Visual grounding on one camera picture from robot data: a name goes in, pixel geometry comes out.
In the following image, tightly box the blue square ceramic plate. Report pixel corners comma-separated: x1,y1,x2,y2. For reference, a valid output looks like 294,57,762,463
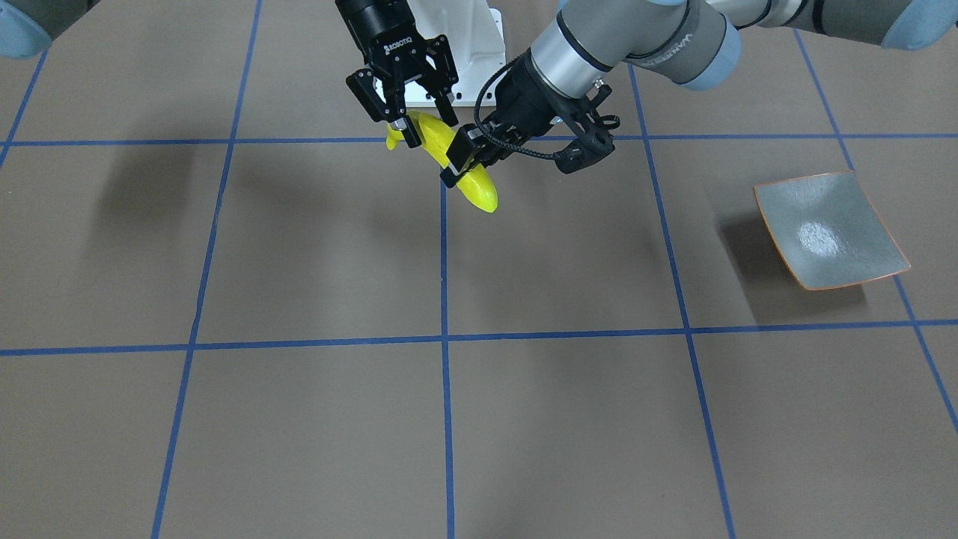
753,168,912,291

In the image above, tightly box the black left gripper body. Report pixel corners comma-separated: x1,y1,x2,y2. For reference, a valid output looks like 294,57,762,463
477,51,568,147

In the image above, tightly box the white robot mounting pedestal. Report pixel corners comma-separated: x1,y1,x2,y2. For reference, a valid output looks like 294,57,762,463
409,1,507,107

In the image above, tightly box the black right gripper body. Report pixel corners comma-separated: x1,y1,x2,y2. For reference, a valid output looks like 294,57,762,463
335,1,429,83

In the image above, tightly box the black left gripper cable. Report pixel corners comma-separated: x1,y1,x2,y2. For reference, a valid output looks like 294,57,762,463
474,58,577,161

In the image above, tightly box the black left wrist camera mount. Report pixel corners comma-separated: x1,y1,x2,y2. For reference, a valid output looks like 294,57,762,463
553,79,620,174

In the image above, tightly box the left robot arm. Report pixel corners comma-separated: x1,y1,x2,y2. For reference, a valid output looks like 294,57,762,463
441,1,957,187

